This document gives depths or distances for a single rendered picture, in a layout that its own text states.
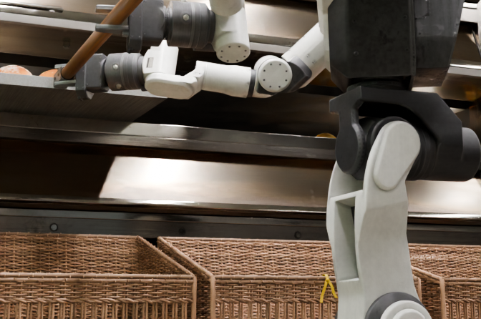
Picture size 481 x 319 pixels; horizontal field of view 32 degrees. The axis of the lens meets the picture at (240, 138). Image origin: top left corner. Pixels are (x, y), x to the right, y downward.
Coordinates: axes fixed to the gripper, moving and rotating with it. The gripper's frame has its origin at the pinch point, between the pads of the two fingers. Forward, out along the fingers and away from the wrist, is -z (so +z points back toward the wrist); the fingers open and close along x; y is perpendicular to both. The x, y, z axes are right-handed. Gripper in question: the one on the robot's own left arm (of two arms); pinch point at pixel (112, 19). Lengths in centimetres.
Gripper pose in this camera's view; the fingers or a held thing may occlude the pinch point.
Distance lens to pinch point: 161.4
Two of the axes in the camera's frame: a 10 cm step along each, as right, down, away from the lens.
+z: 9.7, 0.4, 2.4
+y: -2.4, 1.7, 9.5
